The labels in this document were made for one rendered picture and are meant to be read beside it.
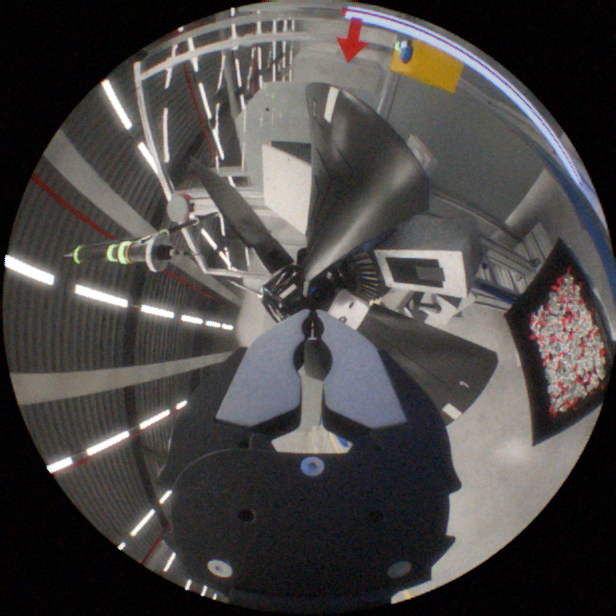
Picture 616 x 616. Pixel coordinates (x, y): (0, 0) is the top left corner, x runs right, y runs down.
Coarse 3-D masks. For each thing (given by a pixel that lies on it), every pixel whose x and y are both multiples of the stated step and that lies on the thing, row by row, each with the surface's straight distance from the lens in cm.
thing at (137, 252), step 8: (136, 248) 45; (144, 248) 44; (160, 248) 42; (168, 248) 41; (72, 256) 72; (128, 256) 47; (136, 256) 45; (144, 256) 44; (160, 256) 42; (168, 256) 41
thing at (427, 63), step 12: (420, 48) 44; (432, 48) 45; (396, 60) 53; (408, 60) 44; (420, 60) 44; (432, 60) 45; (444, 60) 46; (456, 60) 47; (396, 72) 58; (408, 72) 43; (420, 72) 43; (432, 72) 44; (444, 72) 45; (456, 72) 46; (432, 84) 48; (444, 84) 45; (456, 84) 46
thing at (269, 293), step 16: (304, 256) 43; (288, 272) 38; (320, 272) 39; (336, 272) 38; (272, 288) 36; (320, 288) 37; (336, 288) 40; (352, 288) 40; (272, 304) 41; (288, 304) 35; (304, 304) 35; (320, 304) 37
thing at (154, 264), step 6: (156, 234) 42; (162, 234) 43; (138, 240) 51; (144, 240) 48; (150, 240) 41; (156, 240) 41; (162, 240) 43; (168, 240) 44; (150, 246) 40; (156, 246) 41; (150, 252) 40; (156, 252) 42; (150, 258) 40; (156, 258) 42; (150, 264) 41; (156, 264) 42; (162, 264) 43; (156, 270) 42; (162, 270) 44
